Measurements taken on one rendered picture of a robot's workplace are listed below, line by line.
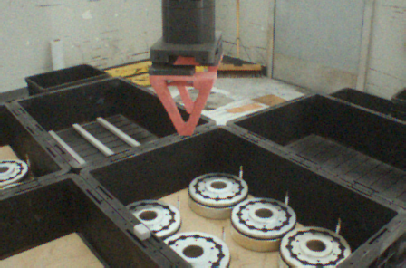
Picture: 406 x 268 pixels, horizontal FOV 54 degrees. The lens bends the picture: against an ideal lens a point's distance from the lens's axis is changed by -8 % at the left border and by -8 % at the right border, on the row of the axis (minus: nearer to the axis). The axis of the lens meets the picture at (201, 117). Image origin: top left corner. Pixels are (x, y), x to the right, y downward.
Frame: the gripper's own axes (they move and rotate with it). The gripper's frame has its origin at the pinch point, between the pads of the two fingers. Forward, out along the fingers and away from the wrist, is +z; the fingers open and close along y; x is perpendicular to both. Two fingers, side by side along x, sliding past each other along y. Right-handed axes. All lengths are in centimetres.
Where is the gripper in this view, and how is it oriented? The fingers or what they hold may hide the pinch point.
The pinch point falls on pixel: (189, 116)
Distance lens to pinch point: 49.5
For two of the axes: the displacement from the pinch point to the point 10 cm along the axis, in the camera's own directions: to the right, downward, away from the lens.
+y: -1.2, 3.8, -9.2
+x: 9.9, 0.4, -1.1
